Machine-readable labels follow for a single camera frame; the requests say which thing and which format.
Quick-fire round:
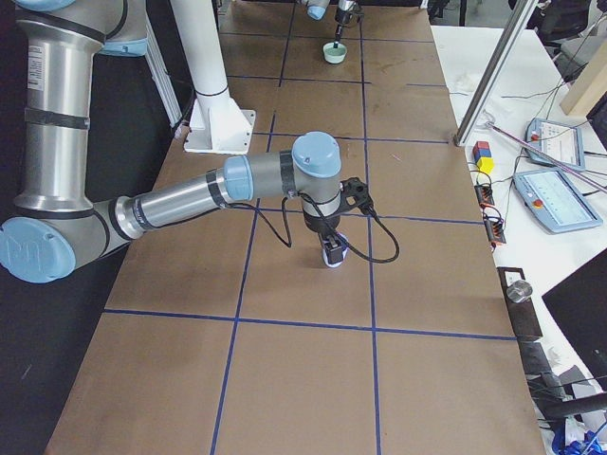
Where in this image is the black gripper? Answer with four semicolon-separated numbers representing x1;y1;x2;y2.
303;211;343;266
333;8;364;48

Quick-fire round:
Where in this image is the light blue plastic cup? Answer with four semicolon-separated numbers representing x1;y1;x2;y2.
320;234;348;268

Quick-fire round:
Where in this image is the mint green bowl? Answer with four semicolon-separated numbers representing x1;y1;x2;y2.
322;42;347;64

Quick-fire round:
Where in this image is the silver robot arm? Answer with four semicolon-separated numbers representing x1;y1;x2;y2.
298;0;364;48
1;1;346;283

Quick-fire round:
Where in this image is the crumpled white tissue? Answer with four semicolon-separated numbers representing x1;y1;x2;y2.
451;72;481;94

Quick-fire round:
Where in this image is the orange black connector block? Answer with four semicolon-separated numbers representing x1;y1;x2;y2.
474;185;495;208

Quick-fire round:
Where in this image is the yellow cube block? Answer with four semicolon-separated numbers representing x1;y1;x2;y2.
475;156;494;174

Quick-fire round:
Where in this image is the red blue cube block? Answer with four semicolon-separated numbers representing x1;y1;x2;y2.
472;140;492;162

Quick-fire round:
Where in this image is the stainless steel cup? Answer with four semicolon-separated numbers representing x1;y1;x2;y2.
506;280;533;303

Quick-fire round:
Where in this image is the black box under cup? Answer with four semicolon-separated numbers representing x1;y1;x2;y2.
497;266;543;342

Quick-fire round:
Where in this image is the near teach pendant tablet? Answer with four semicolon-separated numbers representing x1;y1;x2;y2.
513;170;603;233

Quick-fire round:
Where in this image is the teach pendant tablet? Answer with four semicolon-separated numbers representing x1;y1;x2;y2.
525;118;586;171
513;170;603;233

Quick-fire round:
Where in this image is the far teach pendant tablet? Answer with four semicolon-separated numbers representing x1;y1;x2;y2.
525;118;586;171

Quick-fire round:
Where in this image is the wooden board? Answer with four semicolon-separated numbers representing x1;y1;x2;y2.
561;40;607;117

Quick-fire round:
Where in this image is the blue plastic bag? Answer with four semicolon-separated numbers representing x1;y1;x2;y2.
551;418;606;455

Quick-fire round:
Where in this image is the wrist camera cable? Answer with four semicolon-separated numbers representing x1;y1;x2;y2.
253;196;400;264

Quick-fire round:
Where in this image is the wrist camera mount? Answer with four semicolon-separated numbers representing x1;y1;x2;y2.
339;177;376;216

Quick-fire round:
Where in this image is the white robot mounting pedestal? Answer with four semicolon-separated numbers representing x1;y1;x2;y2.
171;0;256;155

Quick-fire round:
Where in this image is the aluminium frame post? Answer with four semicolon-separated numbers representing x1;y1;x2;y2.
453;0;538;146

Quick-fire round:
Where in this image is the black frame pole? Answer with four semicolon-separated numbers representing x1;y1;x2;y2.
542;392;607;419

